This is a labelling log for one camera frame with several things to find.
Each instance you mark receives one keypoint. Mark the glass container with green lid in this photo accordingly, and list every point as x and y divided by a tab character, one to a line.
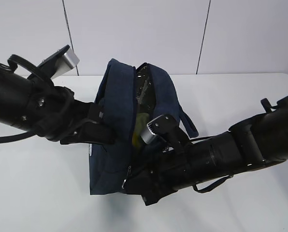
145	97

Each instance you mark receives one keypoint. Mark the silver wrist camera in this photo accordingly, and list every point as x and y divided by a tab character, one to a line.
166	128
59	63

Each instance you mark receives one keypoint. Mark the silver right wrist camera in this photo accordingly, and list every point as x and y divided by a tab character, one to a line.
166	128

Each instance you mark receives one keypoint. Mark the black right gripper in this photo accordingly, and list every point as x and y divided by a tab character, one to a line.
160	175

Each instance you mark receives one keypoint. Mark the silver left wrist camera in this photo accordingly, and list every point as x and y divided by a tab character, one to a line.
59	63

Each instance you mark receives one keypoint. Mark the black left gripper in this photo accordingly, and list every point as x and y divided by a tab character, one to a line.
69	121

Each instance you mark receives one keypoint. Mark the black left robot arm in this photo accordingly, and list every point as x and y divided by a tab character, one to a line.
20	99

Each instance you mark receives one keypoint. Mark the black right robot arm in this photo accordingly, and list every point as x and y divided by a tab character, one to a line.
255	143

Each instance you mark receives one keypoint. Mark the yellow lemon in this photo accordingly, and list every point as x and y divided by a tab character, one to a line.
136	140

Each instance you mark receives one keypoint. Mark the dark blue fabric lunch bag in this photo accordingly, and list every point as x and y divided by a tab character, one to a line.
108	164

